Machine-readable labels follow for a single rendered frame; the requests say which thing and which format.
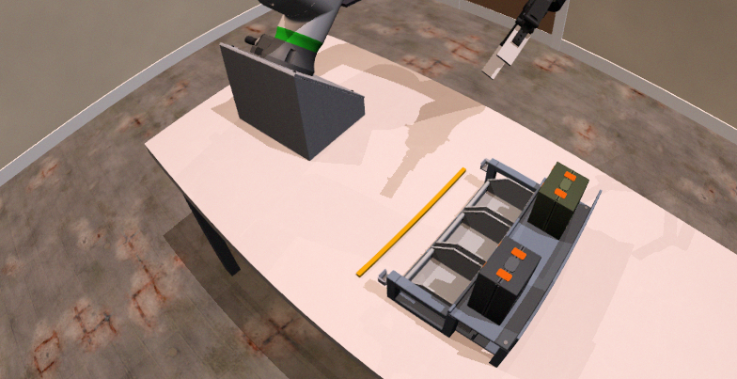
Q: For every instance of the yellow bar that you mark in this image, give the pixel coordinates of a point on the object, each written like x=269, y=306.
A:
x=371, y=262

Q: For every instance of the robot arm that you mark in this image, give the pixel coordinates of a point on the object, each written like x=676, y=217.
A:
x=300, y=34

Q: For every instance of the dark grey metal rack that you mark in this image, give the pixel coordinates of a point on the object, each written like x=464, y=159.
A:
x=489, y=334

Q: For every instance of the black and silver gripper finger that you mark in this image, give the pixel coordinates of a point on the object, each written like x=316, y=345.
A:
x=494, y=65
x=522, y=32

